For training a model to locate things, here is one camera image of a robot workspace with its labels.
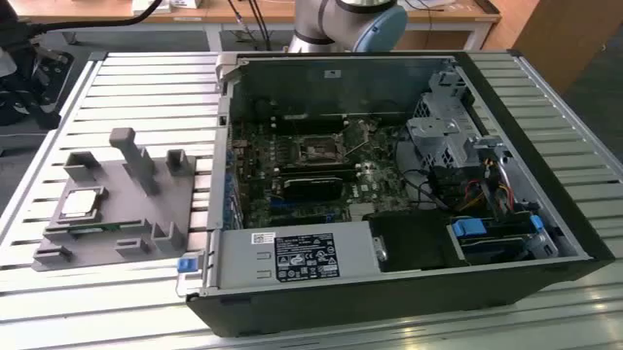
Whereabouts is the silver square CPU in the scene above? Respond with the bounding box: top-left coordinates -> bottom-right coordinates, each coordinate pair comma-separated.
60,189 -> 102,219

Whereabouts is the CPU socket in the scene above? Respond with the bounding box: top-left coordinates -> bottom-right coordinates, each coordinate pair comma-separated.
298,134 -> 350,164

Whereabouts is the wooden desk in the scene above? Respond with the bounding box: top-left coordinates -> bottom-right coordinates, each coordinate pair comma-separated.
0,0 -> 503,52

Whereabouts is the grey parts rack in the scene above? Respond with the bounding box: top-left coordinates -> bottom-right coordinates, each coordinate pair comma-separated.
30,127 -> 199,273

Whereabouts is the green RAM stick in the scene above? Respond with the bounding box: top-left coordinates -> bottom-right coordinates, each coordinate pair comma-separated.
67,222 -> 123,233

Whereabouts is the blue case latch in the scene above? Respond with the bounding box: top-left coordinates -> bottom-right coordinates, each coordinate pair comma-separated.
178,257 -> 205,274

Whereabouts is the black RAM stick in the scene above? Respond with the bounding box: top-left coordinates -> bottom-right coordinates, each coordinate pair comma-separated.
278,164 -> 355,180

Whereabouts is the black graphics card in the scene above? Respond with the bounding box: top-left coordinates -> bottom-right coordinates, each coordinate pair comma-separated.
281,176 -> 343,203

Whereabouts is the silver power supply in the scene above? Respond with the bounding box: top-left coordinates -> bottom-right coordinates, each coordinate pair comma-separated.
207,221 -> 382,292

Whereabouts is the black power supply label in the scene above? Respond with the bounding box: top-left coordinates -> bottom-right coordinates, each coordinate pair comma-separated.
274,233 -> 342,284

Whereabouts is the green motherboard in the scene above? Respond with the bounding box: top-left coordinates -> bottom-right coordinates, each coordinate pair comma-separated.
229,116 -> 419,229

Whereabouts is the small silver heatsink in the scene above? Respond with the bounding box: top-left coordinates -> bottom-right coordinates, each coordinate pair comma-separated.
349,203 -> 375,221

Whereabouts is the metal disk bay cage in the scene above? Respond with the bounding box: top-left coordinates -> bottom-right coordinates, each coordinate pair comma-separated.
406,71 -> 477,168

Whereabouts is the black PC case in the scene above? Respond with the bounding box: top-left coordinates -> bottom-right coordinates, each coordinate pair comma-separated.
185,50 -> 615,338

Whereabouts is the blue disk carrier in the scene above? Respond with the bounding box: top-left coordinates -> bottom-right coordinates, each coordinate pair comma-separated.
450,217 -> 489,240

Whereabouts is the brown wooden cabinet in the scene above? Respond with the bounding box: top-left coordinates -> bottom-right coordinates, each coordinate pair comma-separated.
501,0 -> 623,96

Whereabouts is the thick black cable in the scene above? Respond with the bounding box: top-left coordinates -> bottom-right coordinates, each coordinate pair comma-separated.
27,0 -> 165,34

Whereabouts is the yellow red wire bundle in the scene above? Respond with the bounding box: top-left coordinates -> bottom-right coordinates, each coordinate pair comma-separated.
457,156 -> 518,214

